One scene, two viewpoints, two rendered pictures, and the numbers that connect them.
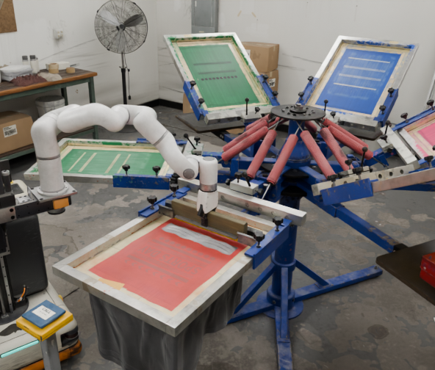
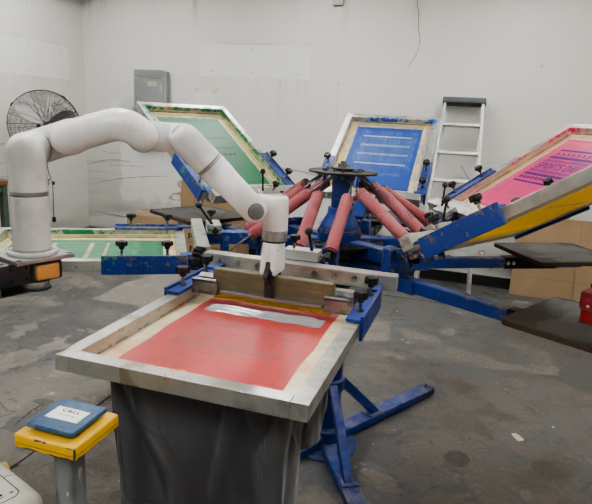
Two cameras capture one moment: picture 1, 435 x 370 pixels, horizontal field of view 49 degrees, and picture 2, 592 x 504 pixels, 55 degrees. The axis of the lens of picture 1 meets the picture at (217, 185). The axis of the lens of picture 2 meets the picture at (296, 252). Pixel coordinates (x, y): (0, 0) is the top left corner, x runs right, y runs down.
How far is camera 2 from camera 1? 0.69 m
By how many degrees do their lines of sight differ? 19
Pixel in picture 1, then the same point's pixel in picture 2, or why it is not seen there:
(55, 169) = (42, 213)
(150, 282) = (225, 364)
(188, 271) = (274, 349)
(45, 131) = (31, 147)
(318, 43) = (295, 149)
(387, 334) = (469, 460)
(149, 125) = (197, 141)
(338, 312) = (400, 443)
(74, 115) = (81, 124)
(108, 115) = (138, 122)
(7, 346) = not seen: outside the picture
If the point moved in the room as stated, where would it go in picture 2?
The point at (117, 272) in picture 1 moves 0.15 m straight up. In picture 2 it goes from (165, 358) to (165, 298)
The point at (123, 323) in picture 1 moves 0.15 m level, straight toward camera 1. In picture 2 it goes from (179, 442) to (201, 478)
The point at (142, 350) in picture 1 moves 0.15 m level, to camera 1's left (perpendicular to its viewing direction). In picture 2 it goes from (214, 484) to (147, 492)
